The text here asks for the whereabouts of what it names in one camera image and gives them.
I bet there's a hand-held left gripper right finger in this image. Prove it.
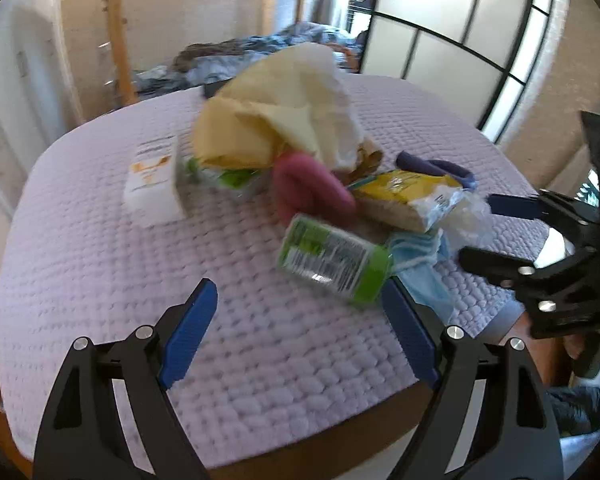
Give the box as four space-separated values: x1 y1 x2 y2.
380 277 566 480

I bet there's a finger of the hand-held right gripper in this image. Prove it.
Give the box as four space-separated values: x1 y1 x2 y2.
487 190 600 248
457 247 600 339

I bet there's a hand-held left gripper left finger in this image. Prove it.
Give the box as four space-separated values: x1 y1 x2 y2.
32 277 218 480

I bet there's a yellow tissue packet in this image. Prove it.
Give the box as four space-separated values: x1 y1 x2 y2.
350 170 491 233

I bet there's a green labelled bottle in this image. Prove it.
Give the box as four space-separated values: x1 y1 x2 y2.
275 212 393 306

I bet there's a blue face mask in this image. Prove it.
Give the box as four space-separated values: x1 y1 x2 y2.
385 230 456 321

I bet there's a white cardboard box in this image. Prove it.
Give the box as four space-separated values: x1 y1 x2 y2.
122 135 188 226

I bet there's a clear green plastic wrapper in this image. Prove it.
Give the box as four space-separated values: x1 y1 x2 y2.
182 155 271 203

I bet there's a grey plastic bag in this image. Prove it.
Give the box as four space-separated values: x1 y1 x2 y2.
547 385 600 461

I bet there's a black framed sliding screen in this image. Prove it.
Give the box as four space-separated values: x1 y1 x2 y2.
357 0 558 146

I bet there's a brown paper bag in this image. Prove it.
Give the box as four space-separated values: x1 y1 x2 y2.
190 42 383 173

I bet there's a brown cloth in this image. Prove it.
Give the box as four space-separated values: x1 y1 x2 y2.
172 42 261 73

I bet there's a blue duvet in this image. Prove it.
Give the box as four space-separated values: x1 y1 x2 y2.
132 20 368 93

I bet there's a white wardrobe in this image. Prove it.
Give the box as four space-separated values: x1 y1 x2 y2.
0 0 88 201

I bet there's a wooden bunk bed frame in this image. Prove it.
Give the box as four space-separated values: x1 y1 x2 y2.
100 0 386 108

